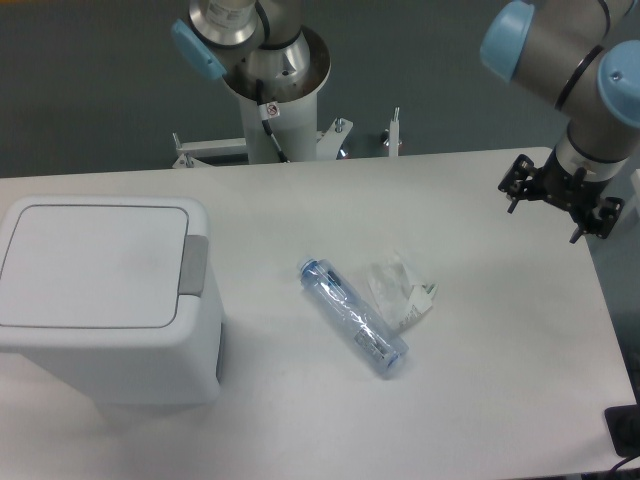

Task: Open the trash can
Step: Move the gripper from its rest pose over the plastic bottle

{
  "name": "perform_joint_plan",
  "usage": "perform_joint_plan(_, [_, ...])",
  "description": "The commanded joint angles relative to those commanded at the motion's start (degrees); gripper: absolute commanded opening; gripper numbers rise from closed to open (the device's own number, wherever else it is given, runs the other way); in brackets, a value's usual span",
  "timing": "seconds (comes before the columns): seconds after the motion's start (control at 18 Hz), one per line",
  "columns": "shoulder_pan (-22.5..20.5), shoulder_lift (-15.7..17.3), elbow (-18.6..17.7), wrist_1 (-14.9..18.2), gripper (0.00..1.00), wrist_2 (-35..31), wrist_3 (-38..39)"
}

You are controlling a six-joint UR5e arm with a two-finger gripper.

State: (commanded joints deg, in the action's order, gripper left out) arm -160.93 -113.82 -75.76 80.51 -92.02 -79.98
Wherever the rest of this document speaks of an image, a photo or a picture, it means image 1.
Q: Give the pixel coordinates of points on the white plastic trash can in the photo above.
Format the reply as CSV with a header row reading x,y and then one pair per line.
x,y
175,364

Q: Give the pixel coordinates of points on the crumpled clear plastic wrapper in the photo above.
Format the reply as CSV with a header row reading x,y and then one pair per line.
x,y
402,294

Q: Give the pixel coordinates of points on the white trash can lid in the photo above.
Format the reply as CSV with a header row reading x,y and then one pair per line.
x,y
89,266

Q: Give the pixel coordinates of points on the grey lid push button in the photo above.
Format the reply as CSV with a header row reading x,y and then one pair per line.
x,y
193,265

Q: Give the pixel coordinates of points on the black device at table edge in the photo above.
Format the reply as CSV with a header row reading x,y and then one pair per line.
x,y
623,426

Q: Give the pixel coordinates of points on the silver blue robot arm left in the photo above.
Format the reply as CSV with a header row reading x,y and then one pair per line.
x,y
216,35

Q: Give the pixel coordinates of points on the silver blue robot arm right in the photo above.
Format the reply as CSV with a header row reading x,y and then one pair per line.
x,y
554,50

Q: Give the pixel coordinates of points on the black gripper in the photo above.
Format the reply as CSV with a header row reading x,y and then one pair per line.
x,y
572,193

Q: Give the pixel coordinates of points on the clear plastic water bottle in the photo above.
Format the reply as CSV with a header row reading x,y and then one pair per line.
x,y
355,319

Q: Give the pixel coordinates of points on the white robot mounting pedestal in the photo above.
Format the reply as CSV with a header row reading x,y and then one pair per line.
x,y
277,93

